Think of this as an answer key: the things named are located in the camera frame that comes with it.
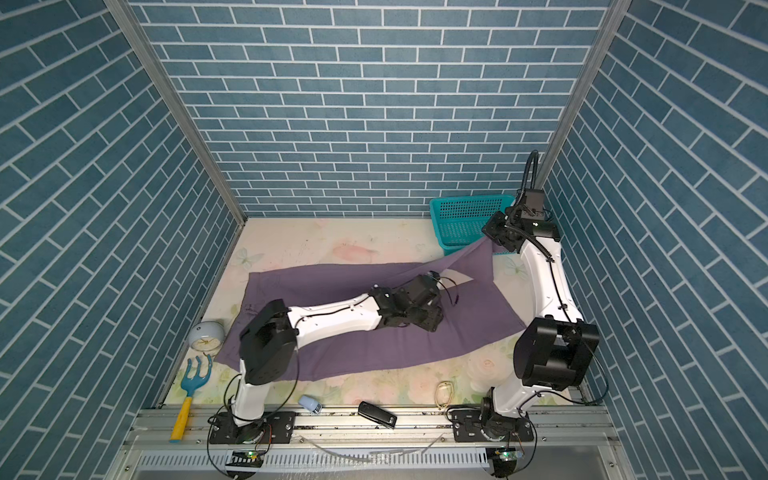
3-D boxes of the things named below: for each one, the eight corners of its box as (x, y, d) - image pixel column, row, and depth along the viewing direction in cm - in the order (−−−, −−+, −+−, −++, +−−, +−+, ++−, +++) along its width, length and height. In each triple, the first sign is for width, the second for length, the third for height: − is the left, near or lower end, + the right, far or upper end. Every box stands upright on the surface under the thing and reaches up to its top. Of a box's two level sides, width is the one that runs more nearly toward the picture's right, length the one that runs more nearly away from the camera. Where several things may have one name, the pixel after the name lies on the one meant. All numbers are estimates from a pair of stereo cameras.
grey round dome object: (201, 355, 86) (186, 345, 80) (201, 338, 89) (186, 326, 83) (226, 346, 88) (213, 335, 82) (225, 329, 91) (213, 317, 85)
